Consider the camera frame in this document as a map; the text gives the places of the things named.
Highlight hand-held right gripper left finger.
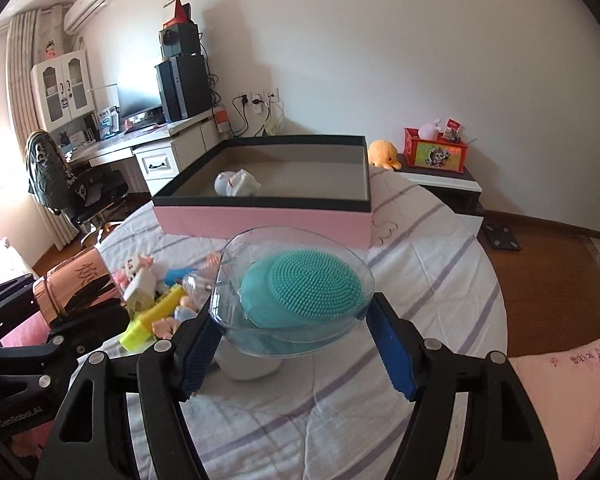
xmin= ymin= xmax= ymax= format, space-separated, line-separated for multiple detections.
xmin=34 ymin=317 xmax=221 ymax=480

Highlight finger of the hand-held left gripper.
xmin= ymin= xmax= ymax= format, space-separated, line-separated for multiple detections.
xmin=0 ymin=305 xmax=133 ymax=391
xmin=0 ymin=274 xmax=38 ymax=323

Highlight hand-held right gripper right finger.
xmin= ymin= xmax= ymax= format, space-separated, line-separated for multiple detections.
xmin=362 ymin=292 xmax=573 ymax=480

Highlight white plastic holder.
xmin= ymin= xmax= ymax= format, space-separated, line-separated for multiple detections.
xmin=215 ymin=340 xmax=282 ymax=381

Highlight clear heart-shaped container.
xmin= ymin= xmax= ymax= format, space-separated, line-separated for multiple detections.
xmin=208 ymin=226 xmax=376 ymax=358

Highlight yellow highlighter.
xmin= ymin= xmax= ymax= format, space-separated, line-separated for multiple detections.
xmin=120 ymin=285 xmax=186 ymax=352

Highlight pastel building block toy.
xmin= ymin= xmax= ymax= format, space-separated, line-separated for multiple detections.
xmin=112 ymin=252 xmax=158 ymax=311

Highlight teal silicone face brush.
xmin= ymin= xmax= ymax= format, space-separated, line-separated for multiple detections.
xmin=240 ymin=251 xmax=363 ymax=332

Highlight pink box with black rim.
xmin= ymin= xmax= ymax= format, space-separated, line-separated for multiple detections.
xmin=151 ymin=134 xmax=372 ymax=250

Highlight white toy figure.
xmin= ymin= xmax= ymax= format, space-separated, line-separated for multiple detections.
xmin=214 ymin=170 xmax=262 ymax=198

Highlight patterned jacket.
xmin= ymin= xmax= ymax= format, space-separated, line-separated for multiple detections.
xmin=25 ymin=130 xmax=73 ymax=216

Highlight black office chair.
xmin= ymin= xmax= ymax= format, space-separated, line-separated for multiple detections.
xmin=25 ymin=130 xmax=131 ymax=248

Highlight black bathroom scale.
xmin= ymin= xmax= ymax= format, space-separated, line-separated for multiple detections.
xmin=482 ymin=223 xmax=522 ymax=252

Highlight white nightstand with dark top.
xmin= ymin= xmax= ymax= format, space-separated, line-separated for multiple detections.
xmin=395 ymin=152 xmax=483 ymax=217

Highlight orange plush octopus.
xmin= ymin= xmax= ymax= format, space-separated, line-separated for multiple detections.
xmin=368 ymin=140 xmax=402 ymax=170

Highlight red printed storage box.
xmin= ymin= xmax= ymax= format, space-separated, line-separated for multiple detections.
xmin=403 ymin=127 xmax=468 ymax=174

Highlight blue white box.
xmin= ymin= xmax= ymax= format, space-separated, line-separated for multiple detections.
xmin=97 ymin=105 xmax=121 ymax=138

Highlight white desk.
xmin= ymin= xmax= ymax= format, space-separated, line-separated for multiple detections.
xmin=62 ymin=107 xmax=221 ymax=196

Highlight white hutch cabinet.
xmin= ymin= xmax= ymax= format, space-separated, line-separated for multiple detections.
xmin=30 ymin=50 xmax=97 ymax=133

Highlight beige curtain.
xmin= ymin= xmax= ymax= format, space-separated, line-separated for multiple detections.
xmin=5 ymin=4 xmax=81 ymax=251

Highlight computer monitor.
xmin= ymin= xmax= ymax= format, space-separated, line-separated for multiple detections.
xmin=116 ymin=81 xmax=163 ymax=122

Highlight orange bottle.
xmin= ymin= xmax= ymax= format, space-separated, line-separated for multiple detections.
xmin=215 ymin=105 xmax=231 ymax=141

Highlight black computer tower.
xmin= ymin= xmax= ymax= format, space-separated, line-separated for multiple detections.
xmin=154 ymin=53 xmax=213 ymax=122

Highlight white air conditioner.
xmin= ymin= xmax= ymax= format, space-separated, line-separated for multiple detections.
xmin=63 ymin=0 xmax=125 ymax=36

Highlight black speaker box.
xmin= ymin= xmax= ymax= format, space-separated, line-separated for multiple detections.
xmin=159 ymin=22 xmax=201 ymax=59

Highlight red cardboard box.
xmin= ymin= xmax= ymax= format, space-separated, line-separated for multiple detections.
xmin=162 ymin=0 xmax=193 ymax=28

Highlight black power cable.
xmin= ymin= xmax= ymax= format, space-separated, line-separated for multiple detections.
xmin=232 ymin=95 xmax=268 ymax=138

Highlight wall power outlets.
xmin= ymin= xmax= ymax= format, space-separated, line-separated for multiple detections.
xmin=235 ymin=87 xmax=281 ymax=111

